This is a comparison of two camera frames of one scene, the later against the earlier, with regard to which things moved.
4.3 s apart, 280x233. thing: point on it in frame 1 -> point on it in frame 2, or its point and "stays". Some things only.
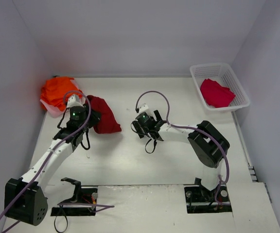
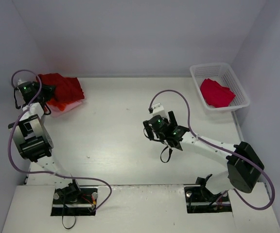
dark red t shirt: (107, 124) -> (67, 90)
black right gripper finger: (157, 115) -> (172, 120)
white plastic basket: (222, 74) stays
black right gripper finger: (138, 129) -> (148, 130)
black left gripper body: (91, 117) -> (47, 90)
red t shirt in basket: (215, 94) stays
